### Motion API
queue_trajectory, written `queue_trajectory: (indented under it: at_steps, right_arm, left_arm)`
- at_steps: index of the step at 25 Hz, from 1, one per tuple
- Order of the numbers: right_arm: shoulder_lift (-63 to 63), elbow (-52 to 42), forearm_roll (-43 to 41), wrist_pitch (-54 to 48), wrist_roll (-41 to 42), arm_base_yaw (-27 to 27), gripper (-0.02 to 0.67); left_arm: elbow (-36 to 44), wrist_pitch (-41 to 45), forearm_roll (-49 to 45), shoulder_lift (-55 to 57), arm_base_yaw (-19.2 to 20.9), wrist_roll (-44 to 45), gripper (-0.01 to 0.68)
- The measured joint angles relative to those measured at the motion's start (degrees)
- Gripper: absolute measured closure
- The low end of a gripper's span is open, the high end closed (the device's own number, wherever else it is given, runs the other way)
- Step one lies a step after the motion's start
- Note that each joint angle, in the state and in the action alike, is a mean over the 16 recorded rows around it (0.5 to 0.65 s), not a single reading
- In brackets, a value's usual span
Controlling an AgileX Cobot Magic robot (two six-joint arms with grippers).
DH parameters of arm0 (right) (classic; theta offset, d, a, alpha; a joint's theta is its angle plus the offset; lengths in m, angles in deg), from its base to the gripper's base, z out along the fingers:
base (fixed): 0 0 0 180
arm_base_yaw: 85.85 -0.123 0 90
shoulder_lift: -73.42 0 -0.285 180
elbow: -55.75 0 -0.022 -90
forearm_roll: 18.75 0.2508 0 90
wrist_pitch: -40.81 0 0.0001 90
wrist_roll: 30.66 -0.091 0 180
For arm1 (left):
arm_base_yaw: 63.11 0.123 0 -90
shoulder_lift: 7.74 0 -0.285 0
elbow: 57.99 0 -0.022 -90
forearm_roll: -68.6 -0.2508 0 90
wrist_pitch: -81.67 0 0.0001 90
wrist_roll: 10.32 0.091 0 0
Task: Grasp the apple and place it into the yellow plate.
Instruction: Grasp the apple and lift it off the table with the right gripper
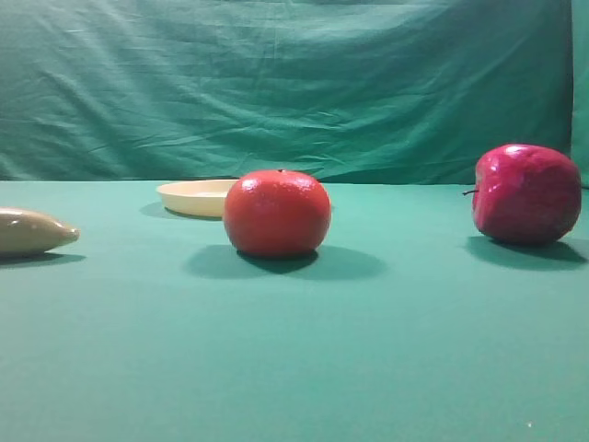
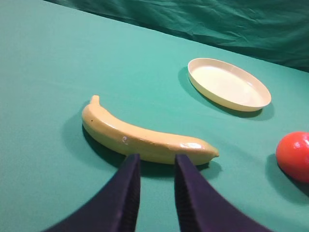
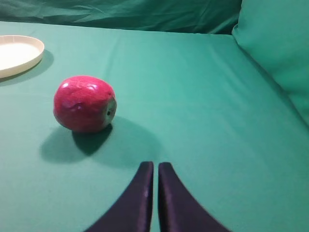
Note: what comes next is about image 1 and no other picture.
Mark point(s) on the green backdrop cloth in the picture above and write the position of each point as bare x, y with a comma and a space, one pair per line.
348, 91

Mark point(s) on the red apple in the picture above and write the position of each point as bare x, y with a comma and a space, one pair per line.
527, 195

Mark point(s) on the yellow banana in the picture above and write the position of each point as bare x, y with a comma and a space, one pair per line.
27, 233

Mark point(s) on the orange tangerine fruit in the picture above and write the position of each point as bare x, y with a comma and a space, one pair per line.
277, 213

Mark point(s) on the yellow plastic plate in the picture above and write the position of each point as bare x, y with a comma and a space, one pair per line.
203, 198

